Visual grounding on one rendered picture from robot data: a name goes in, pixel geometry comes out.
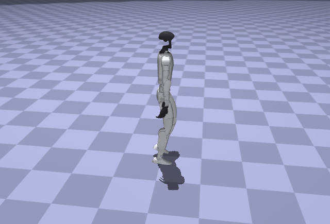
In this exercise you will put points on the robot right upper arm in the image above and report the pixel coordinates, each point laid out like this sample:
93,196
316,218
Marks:
165,63

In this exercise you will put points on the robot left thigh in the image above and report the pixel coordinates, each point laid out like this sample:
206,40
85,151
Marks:
174,108

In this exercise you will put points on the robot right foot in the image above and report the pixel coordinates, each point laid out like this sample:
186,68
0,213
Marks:
162,161

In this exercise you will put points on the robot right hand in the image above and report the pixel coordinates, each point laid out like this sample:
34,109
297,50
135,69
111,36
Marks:
163,111

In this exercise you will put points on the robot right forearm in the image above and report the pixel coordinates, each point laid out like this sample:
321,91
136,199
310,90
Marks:
166,92

